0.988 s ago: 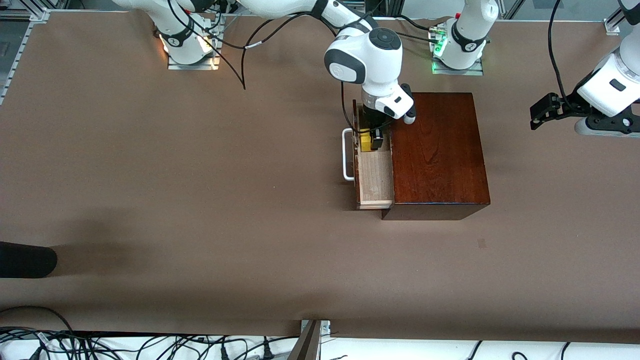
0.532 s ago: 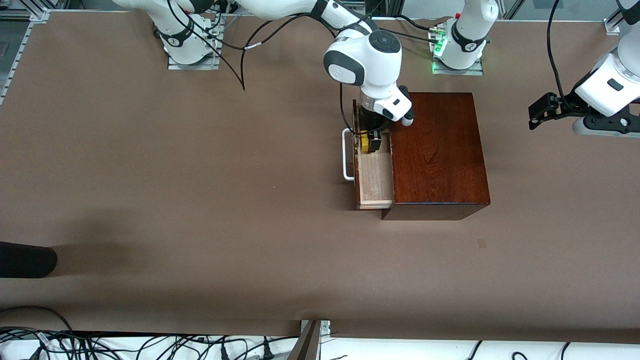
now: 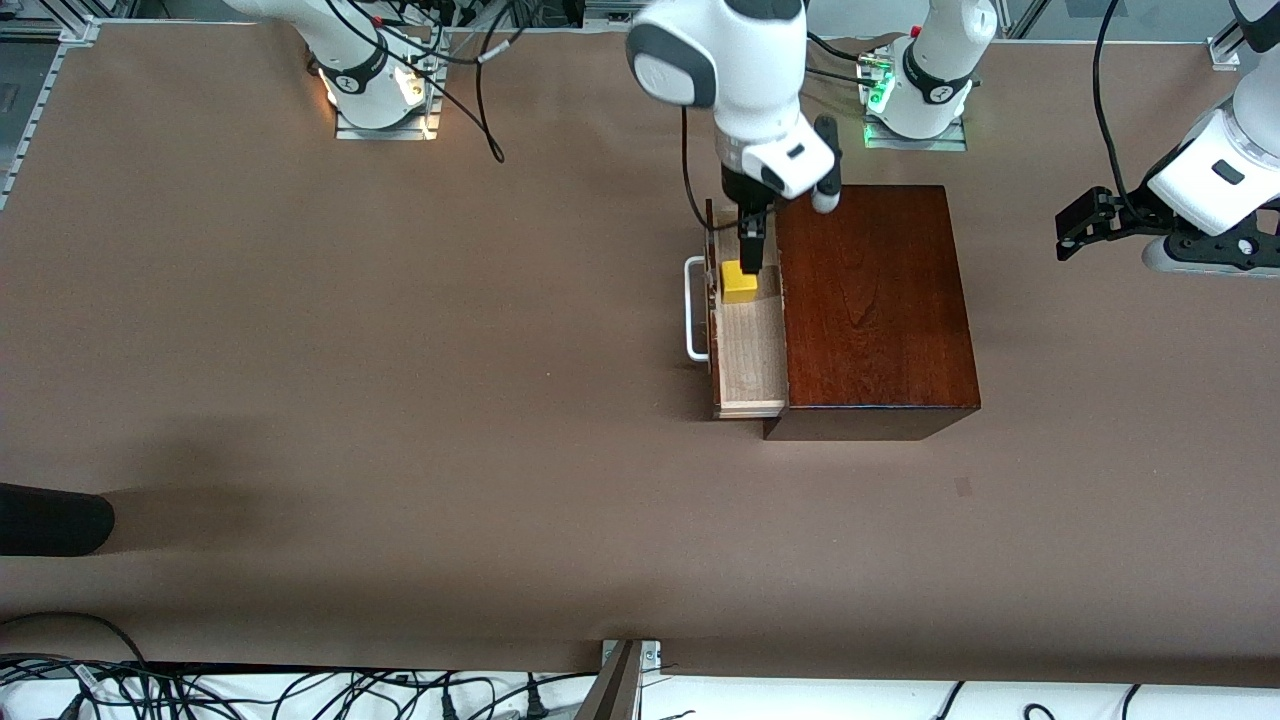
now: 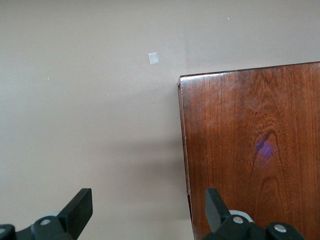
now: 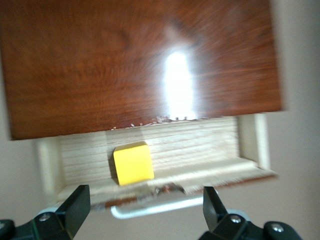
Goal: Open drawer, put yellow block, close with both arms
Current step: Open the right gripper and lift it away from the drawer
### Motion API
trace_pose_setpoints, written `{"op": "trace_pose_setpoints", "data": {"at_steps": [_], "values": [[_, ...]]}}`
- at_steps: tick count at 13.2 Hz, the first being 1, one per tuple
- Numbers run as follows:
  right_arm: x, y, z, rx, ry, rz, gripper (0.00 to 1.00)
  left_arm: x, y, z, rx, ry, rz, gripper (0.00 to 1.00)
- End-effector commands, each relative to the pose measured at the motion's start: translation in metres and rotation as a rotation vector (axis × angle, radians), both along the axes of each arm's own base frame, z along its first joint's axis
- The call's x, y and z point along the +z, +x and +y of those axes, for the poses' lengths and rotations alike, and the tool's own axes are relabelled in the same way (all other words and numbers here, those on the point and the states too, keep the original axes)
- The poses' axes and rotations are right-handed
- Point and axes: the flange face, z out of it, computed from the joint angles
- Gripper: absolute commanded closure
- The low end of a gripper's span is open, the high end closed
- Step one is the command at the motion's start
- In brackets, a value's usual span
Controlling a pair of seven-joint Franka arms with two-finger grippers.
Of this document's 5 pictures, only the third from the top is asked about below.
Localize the tangled black cables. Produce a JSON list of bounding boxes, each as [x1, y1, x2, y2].
[[0, 655, 601, 720]]

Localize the silver corner bracket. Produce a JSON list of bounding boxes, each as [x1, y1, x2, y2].
[[600, 640, 663, 691]]

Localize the dark brown wooden cabinet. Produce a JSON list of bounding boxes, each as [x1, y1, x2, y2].
[[762, 184, 982, 442]]

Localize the black right arm base cable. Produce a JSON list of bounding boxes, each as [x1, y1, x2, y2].
[[320, 0, 506, 163]]

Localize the aluminium arm base plate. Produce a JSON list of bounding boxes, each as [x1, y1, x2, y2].
[[864, 118, 969, 153], [334, 100, 441, 142]]

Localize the light wood drawer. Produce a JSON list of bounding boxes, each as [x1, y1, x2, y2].
[[704, 198, 791, 421]]

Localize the black left arm base cable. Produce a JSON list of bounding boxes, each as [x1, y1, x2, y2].
[[805, 30, 901, 86]]

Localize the black looped cable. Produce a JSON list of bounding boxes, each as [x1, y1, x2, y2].
[[0, 612, 151, 669]]

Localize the white metal drawer handle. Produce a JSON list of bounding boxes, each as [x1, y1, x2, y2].
[[684, 256, 713, 362]]

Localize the dark metal bar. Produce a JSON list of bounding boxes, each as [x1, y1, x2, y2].
[[572, 640, 646, 720]]

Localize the brown table cover sheet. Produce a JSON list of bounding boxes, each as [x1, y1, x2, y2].
[[0, 20, 1280, 689]]

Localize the black arm base cable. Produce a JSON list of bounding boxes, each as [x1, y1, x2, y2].
[[320, 0, 506, 163], [805, 30, 901, 86]]

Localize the black ribbed cylinder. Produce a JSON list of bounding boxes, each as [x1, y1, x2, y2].
[[0, 482, 115, 558]]

